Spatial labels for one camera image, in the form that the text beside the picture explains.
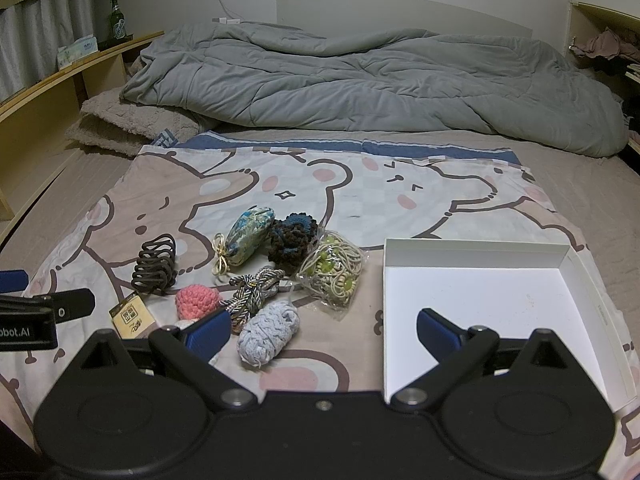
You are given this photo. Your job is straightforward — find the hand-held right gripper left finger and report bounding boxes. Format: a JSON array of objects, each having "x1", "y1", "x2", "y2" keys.
[{"x1": 70, "y1": 307, "x2": 258, "y2": 411}]

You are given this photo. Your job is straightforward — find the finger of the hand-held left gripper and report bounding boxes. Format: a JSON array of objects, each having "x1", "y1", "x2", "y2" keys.
[
  {"x1": 0, "y1": 270, "x2": 29, "y2": 292},
  {"x1": 0, "y1": 287, "x2": 96, "y2": 322}
]

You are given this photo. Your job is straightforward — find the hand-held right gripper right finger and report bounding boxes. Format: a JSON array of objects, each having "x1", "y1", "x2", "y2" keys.
[{"x1": 390, "y1": 308, "x2": 576, "y2": 411}]

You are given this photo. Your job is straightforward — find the white cardboard box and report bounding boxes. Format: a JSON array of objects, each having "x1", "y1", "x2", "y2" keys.
[{"x1": 382, "y1": 237, "x2": 627, "y2": 417}]

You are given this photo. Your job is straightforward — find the dark brown hair claw clip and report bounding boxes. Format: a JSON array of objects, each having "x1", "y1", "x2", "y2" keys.
[{"x1": 131, "y1": 233, "x2": 179, "y2": 295}]

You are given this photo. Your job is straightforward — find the clear bag of beaded hair ties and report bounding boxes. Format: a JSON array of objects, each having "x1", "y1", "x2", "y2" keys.
[{"x1": 297, "y1": 230, "x2": 366, "y2": 322}]

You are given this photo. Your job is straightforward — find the pink crocheted hair accessory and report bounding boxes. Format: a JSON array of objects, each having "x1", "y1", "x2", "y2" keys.
[{"x1": 175, "y1": 284, "x2": 222, "y2": 322}]

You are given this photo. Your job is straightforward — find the pale blue knitted scrunchie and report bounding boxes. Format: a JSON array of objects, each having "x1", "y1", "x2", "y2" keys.
[{"x1": 237, "y1": 300, "x2": 301, "y2": 371}]

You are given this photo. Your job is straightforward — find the brown paper tag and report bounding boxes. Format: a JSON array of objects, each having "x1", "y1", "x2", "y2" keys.
[{"x1": 109, "y1": 294, "x2": 154, "y2": 339}]

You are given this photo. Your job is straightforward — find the gold ribbon bow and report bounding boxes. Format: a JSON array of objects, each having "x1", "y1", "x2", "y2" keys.
[{"x1": 212, "y1": 233, "x2": 232, "y2": 276}]

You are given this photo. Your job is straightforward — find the clear blue wrapped packet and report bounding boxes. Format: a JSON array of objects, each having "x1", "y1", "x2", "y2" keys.
[{"x1": 225, "y1": 206, "x2": 276, "y2": 266}]

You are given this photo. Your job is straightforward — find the dark blue brown crocheted scrunchie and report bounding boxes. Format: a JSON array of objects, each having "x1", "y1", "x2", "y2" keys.
[{"x1": 267, "y1": 213, "x2": 319, "y2": 276}]

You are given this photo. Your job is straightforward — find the bear printed blanket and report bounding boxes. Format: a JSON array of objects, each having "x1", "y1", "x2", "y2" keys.
[{"x1": 0, "y1": 130, "x2": 635, "y2": 458}]

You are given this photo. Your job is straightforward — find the wooden bedside shelf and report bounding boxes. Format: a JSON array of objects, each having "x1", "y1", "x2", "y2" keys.
[{"x1": 0, "y1": 30, "x2": 166, "y2": 242}]

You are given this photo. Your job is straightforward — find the beige fuzzy blanket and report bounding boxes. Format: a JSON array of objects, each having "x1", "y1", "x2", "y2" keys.
[{"x1": 64, "y1": 54, "x2": 212, "y2": 157}]

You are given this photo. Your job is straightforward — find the beige bed mattress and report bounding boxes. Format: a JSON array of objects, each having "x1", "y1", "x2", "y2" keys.
[{"x1": 0, "y1": 127, "x2": 640, "y2": 411}]

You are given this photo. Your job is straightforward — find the tissue pack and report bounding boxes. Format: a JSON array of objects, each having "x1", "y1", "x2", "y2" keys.
[{"x1": 56, "y1": 34, "x2": 100, "y2": 71}]

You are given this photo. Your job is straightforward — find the grey curtain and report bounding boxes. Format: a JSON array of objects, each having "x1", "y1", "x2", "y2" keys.
[{"x1": 0, "y1": 0, "x2": 99, "y2": 104}]

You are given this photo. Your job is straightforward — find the grey duvet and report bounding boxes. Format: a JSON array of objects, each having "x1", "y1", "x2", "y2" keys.
[{"x1": 122, "y1": 22, "x2": 629, "y2": 159}]

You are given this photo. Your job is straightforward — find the green glass bottle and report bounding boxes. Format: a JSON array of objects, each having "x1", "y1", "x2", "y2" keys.
[{"x1": 107, "y1": 0, "x2": 127, "y2": 44}]

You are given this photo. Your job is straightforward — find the white headboard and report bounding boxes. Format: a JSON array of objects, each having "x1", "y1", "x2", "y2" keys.
[{"x1": 275, "y1": 0, "x2": 534, "y2": 39}]

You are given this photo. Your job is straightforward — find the pile of clothes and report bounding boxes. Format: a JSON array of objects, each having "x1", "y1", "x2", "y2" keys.
[{"x1": 570, "y1": 27, "x2": 640, "y2": 79}]

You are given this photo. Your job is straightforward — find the cream open shelf unit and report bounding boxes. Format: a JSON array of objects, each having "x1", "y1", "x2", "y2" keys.
[{"x1": 567, "y1": 0, "x2": 640, "y2": 162}]

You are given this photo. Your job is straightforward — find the striped twisted cord hair tie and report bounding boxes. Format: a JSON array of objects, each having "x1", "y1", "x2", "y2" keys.
[{"x1": 219, "y1": 266, "x2": 286, "y2": 327}]

